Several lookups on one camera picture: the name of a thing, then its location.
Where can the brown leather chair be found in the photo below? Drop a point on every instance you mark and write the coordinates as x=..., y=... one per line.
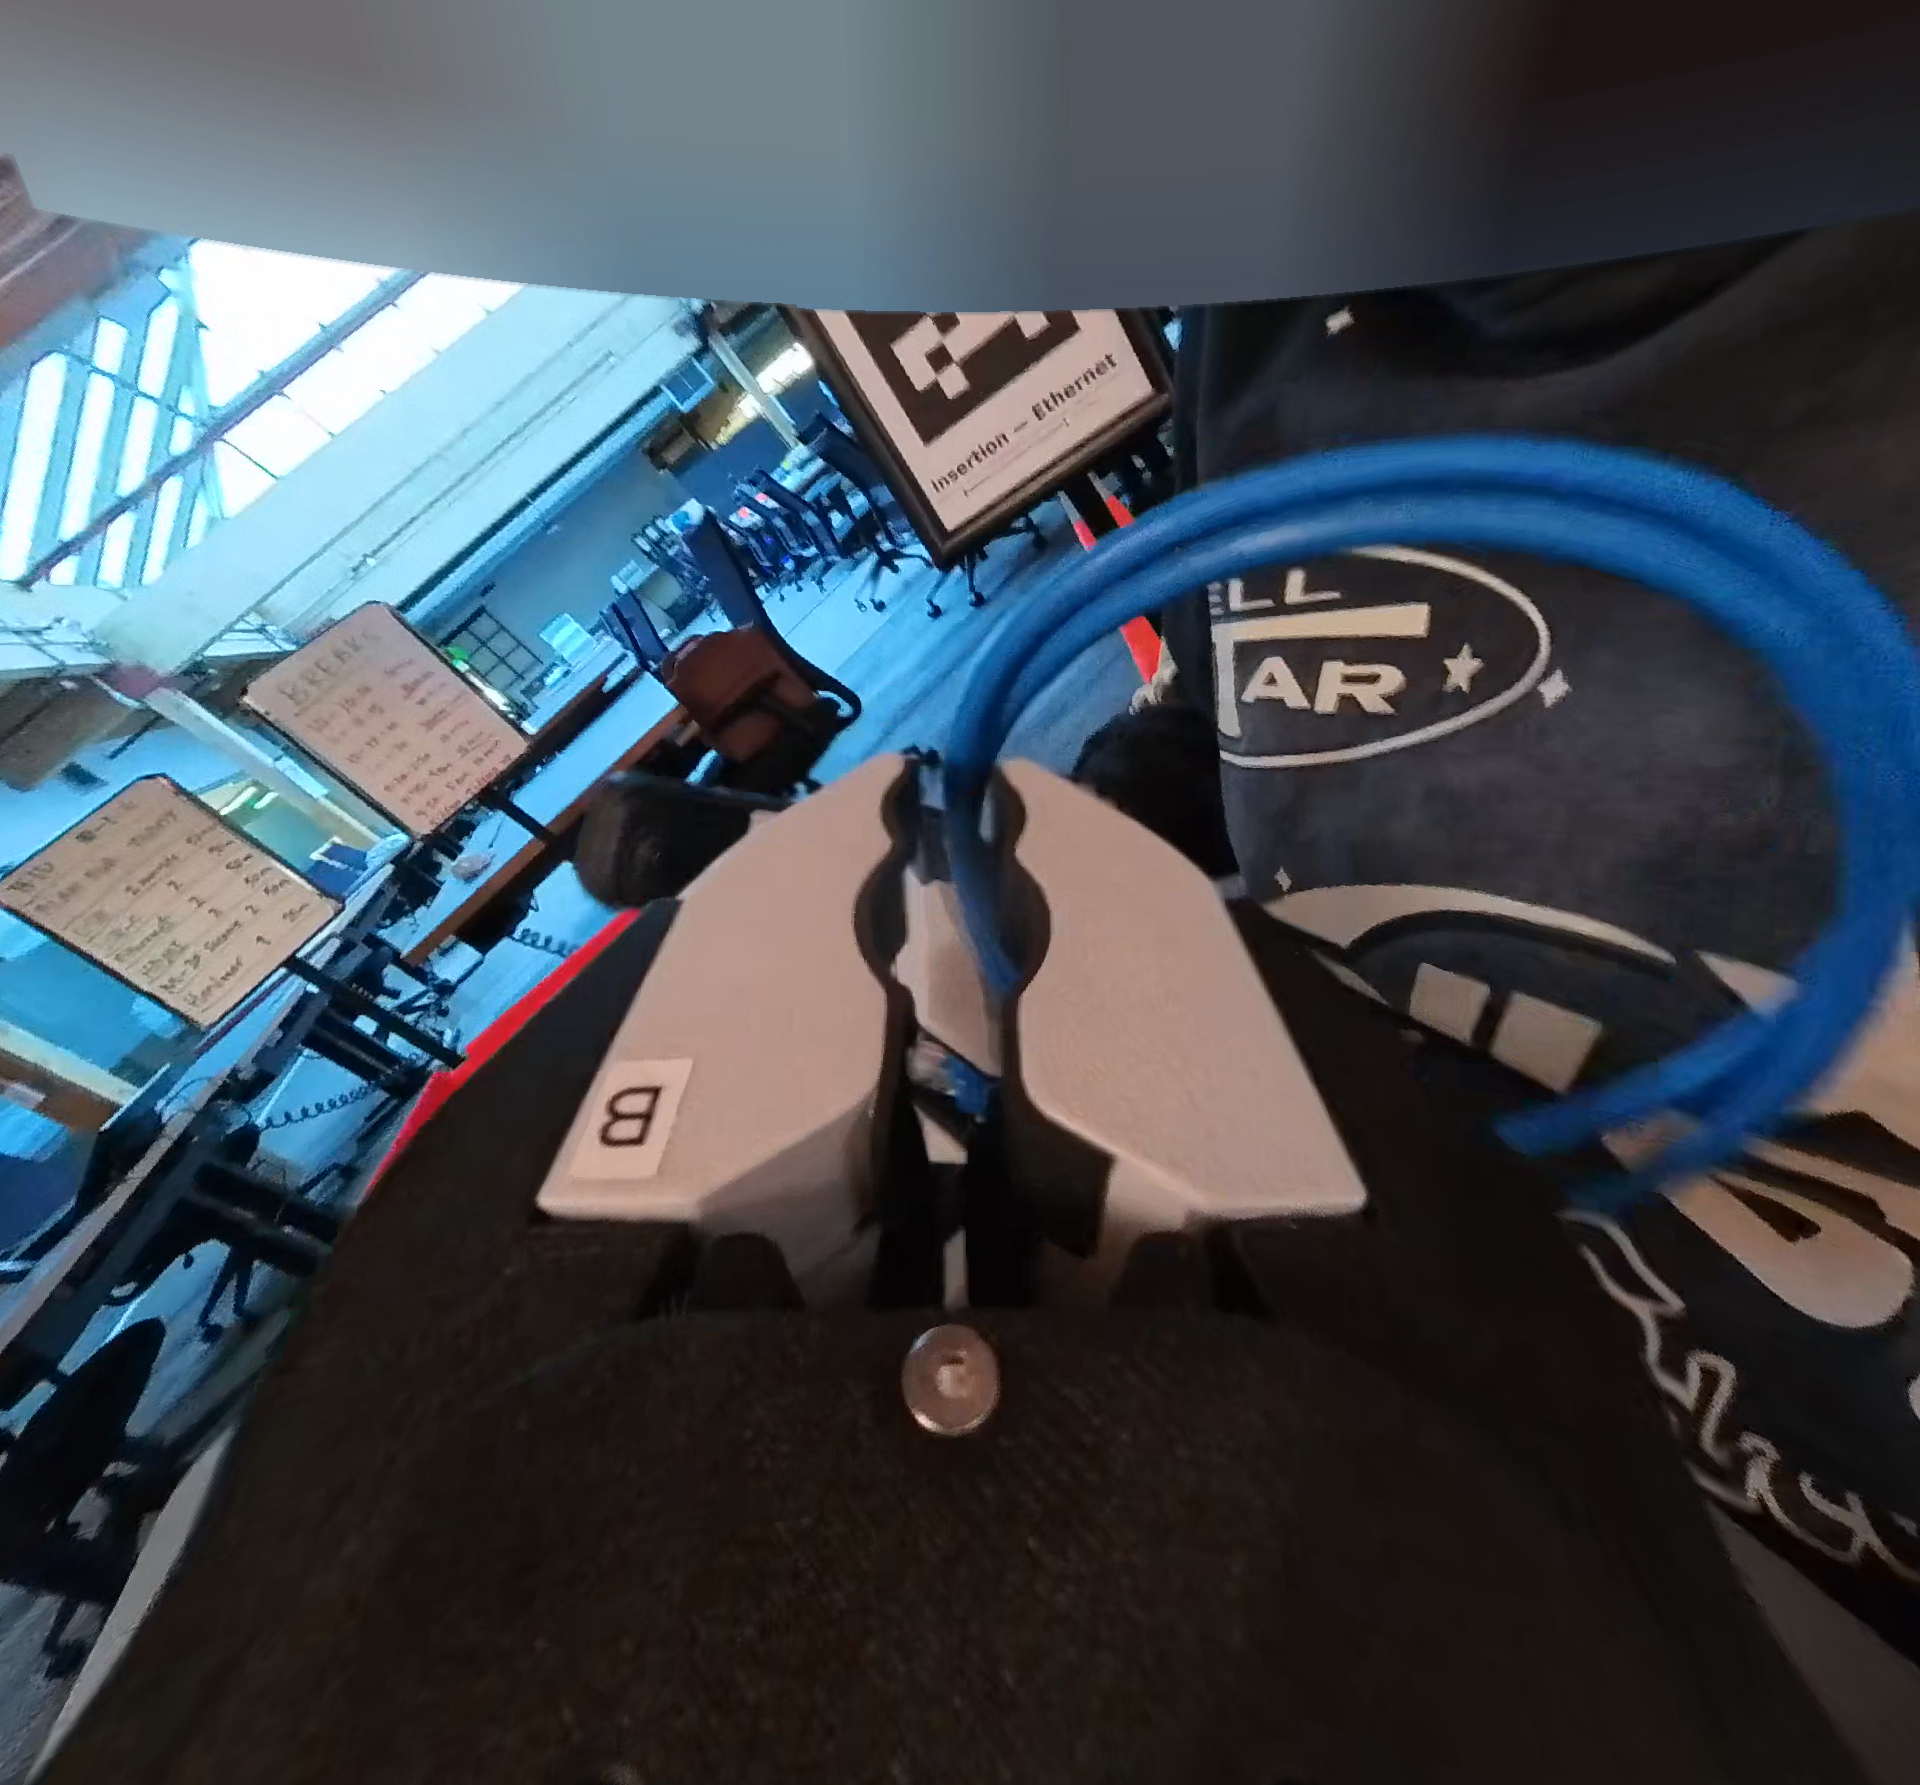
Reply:
x=734, y=699

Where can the group of black office chairs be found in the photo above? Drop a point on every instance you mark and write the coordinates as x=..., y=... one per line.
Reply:
x=780, y=512

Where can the orange traffic cone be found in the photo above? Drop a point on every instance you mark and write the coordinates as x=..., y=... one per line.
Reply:
x=1138, y=645

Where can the wooden office desk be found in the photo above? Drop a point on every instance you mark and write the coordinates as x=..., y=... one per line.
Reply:
x=601, y=752

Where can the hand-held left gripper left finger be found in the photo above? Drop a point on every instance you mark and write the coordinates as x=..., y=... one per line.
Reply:
x=734, y=1007

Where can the framed square marker sign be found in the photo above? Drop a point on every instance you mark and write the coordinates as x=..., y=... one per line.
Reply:
x=1052, y=425

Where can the whiteboard with red underlines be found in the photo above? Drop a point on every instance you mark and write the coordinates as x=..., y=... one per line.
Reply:
x=391, y=720

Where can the red plastic bin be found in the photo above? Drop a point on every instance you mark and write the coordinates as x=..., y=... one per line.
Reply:
x=608, y=934

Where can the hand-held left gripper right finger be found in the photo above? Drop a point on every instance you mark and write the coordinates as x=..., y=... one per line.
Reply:
x=1184, y=1036

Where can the whiteboard with green underlines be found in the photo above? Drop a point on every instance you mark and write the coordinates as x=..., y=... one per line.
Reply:
x=165, y=899

